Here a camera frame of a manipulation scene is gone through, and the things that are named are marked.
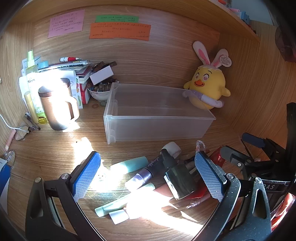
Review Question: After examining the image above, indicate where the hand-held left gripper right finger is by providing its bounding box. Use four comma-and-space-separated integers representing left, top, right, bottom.
192, 152, 271, 241

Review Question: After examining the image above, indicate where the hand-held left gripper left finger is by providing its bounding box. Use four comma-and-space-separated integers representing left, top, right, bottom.
25, 151, 102, 241

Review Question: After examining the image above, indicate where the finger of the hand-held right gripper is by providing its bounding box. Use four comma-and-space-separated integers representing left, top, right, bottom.
220, 146, 273, 172
242, 133, 286, 160

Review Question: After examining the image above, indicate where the clear pen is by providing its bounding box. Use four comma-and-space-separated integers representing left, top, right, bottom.
186, 194, 212, 209

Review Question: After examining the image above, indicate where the dark green dropper bottle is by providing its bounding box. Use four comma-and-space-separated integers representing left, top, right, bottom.
160, 148, 197, 200

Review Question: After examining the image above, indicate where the slim mint green tube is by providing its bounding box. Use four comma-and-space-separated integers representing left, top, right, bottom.
95, 183, 156, 217

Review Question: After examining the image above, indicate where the white capped bottle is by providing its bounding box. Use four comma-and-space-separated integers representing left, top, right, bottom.
161, 142, 181, 159

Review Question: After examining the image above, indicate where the pink tube with white cap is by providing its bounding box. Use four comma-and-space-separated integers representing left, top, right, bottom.
108, 184, 177, 225

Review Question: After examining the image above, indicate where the purple tube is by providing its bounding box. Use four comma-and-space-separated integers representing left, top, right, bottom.
125, 159, 163, 191

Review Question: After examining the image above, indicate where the clear plastic storage box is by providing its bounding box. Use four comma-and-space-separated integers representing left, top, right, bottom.
103, 83, 216, 144

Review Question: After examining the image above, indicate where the orange cloth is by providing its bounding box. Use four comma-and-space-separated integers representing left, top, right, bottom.
270, 192, 296, 232

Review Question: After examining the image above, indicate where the yellow chick plush toy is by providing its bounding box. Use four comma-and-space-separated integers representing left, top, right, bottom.
184, 41, 232, 110

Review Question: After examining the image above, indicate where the brown mug with lid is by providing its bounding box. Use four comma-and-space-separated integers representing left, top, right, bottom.
38, 78, 80, 131

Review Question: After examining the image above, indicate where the red white carton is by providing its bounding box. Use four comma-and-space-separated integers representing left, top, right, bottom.
76, 82, 91, 105

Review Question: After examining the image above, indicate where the blue card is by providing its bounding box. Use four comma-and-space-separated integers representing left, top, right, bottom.
0, 159, 11, 198

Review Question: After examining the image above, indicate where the white bowl of beads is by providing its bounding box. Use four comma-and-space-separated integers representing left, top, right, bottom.
87, 79, 120, 102

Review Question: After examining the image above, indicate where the pink pen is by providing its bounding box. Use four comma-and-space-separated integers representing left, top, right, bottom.
4, 130, 16, 151

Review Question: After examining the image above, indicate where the yellow lip balm tube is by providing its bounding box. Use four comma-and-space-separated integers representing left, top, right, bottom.
24, 91, 39, 124

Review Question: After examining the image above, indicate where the yellow green spray bottle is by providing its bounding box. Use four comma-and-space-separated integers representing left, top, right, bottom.
25, 50, 48, 125

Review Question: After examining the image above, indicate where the white mug carton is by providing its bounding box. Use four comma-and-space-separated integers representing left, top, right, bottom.
19, 70, 84, 109

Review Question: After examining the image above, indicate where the small white box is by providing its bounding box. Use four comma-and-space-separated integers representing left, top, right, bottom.
89, 65, 114, 86

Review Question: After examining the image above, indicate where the dark red book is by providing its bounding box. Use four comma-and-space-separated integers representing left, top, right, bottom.
75, 66, 93, 82

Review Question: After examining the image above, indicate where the stack of thin booklets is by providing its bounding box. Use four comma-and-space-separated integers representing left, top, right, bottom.
38, 60, 90, 73

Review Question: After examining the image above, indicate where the blue toy block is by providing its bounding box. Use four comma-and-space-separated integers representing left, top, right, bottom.
240, 10, 252, 25

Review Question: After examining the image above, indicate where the orange paper note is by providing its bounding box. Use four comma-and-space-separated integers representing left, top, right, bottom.
89, 22, 151, 41

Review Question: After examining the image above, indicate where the pink paper note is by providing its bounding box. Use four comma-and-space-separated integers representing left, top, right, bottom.
48, 10, 85, 39

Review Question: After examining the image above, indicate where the green paper note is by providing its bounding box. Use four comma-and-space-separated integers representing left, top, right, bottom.
95, 15, 139, 23

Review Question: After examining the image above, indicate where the white cable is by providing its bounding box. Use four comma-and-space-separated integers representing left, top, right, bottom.
0, 113, 29, 133

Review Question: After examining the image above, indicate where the brown strap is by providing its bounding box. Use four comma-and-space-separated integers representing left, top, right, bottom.
92, 61, 117, 73

